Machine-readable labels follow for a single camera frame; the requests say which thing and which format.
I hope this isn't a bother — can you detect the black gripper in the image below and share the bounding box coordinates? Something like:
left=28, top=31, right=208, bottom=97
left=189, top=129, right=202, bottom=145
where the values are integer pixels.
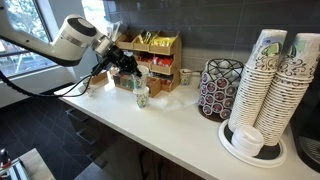
left=107, top=45, right=143, bottom=78

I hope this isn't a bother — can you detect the small patterned paper cup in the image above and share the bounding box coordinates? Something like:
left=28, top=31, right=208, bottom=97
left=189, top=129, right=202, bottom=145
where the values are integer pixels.
left=179, top=68, right=194, bottom=86

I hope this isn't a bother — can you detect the tall patterned paper cup stack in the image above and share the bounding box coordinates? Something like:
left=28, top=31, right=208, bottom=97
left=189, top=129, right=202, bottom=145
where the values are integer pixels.
left=253, top=32, right=320, bottom=147
left=227, top=28, right=288, bottom=134

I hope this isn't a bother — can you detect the white plastic lid stack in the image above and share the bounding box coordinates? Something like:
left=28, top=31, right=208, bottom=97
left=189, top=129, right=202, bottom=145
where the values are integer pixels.
left=230, top=123, right=265, bottom=158

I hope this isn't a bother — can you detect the green tea bag row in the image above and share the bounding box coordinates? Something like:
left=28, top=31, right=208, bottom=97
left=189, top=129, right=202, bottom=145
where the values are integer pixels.
left=126, top=77, right=135, bottom=90

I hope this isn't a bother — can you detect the red white packets pile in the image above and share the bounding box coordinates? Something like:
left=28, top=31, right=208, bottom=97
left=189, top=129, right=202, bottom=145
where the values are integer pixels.
left=135, top=54, right=152, bottom=66

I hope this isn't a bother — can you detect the wooden tea bag box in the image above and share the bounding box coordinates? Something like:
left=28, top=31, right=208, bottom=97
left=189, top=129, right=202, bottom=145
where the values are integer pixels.
left=112, top=72, right=163, bottom=99

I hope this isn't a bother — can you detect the wooden packet box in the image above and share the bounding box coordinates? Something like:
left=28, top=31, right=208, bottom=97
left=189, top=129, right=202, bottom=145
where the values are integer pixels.
left=80, top=70, right=110, bottom=90

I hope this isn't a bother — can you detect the yellow stick packets pile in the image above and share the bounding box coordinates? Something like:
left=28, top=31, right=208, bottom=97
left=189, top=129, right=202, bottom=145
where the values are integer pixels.
left=137, top=30, right=158, bottom=45

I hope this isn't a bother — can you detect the wide wooden tiered organizer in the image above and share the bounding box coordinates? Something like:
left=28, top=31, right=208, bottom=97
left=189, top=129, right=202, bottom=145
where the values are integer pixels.
left=114, top=29, right=183, bottom=93

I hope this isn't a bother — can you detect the wrapped stirrers bundle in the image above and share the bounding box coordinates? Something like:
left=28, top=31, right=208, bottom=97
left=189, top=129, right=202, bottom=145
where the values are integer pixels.
left=106, top=21, right=124, bottom=42

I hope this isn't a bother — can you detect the clear plastic bag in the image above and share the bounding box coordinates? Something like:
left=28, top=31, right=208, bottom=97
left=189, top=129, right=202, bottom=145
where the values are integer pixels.
left=159, top=87, right=201, bottom=113

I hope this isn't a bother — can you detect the bright narrow window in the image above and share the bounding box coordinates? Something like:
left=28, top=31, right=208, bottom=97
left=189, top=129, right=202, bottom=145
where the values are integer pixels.
left=81, top=0, right=109, bottom=38

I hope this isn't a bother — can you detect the dark lower cabinet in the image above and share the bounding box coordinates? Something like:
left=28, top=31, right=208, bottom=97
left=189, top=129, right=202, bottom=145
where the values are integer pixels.
left=64, top=106, right=204, bottom=180

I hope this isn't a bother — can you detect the light wooden board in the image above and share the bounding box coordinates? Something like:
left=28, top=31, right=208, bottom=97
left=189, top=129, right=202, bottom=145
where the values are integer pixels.
left=18, top=148, right=56, bottom=180

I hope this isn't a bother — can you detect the white round tray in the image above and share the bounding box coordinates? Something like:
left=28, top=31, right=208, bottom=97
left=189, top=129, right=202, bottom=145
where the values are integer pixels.
left=218, top=119, right=288, bottom=169

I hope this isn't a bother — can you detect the metal clamp device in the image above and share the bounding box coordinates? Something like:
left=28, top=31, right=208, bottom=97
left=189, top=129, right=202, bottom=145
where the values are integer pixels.
left=0, top=148, right=29, bottom=180

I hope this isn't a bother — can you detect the black wire pod carousel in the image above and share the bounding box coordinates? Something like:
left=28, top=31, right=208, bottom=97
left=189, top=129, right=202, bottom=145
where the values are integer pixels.
left=197, top=58, right=245, bottom=123

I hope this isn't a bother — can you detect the window with dark frame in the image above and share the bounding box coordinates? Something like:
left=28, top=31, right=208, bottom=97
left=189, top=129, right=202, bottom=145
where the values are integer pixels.
left=0, top=0, right=58, bottom=81

